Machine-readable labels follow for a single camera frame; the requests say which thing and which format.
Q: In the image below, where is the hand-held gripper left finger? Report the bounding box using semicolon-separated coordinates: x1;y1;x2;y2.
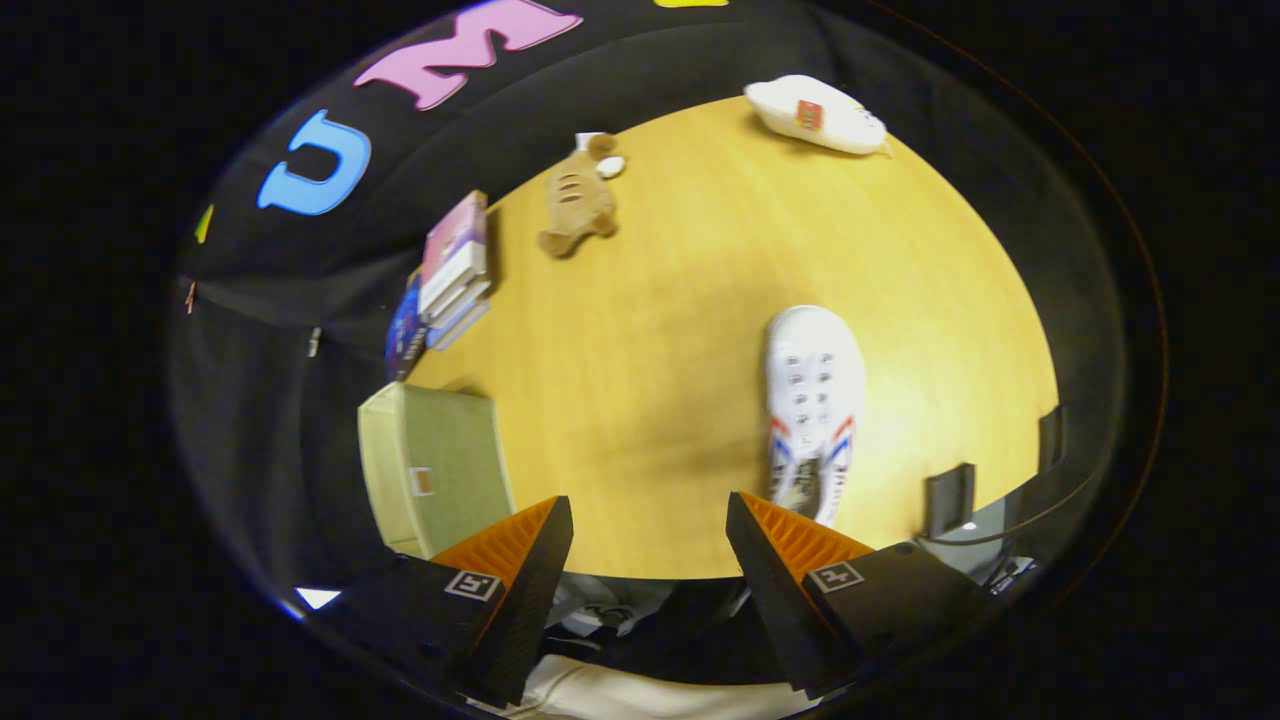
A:
305;495;576;709

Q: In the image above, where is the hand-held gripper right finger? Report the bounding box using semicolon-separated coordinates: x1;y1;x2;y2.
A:
725;490;991;699

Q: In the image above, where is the pale green fabric storage box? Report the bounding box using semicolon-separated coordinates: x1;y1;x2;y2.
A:
357;381;517;561

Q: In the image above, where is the white sneaker shoe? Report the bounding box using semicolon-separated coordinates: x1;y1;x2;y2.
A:
764;304;867;529

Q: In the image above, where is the black table clamp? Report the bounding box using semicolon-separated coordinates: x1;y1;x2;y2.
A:
924;462;977;542

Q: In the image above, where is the light blue book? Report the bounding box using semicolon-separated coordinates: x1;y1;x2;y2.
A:
427;299;492;352

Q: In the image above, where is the dark blue book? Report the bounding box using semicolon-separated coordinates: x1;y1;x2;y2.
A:
384;274;430;384

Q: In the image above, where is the grey book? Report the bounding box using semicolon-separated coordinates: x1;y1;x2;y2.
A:
424;279;492;327

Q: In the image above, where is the pink cover book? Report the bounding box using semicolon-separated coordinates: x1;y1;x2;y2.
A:
417;189;490;317

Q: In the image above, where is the brown plush toy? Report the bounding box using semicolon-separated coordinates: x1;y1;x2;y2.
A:
537;132;629;260

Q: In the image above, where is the white plush toy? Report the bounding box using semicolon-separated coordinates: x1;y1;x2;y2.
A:
744;74;892;157

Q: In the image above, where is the black cable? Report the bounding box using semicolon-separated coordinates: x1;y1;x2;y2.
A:
930;468;1101;548

